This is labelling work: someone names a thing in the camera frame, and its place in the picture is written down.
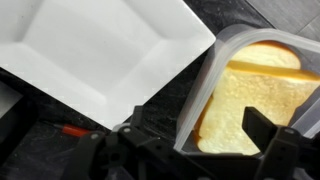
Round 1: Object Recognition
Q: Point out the white square plate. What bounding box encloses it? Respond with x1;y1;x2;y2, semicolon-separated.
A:
0;0;217;130

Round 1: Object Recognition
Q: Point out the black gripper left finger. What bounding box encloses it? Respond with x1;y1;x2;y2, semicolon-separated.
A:
62;105;188;180

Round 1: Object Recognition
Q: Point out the clear plastic lunchbox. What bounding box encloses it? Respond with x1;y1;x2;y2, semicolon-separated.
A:
173;23;320;158

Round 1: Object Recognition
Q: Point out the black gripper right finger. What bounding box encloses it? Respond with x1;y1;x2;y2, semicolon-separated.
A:
241;105;320;180

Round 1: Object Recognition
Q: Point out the red pen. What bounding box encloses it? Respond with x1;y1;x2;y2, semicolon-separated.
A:
53;122;93;138

